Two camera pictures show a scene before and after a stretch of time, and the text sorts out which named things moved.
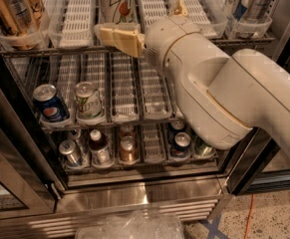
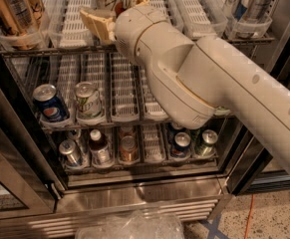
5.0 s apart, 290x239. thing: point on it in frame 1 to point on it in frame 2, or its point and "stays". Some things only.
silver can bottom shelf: (68, 147) stays
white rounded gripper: (162, 39) to (132, 29)
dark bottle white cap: (99, 147) stays
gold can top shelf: (20, 7) stays
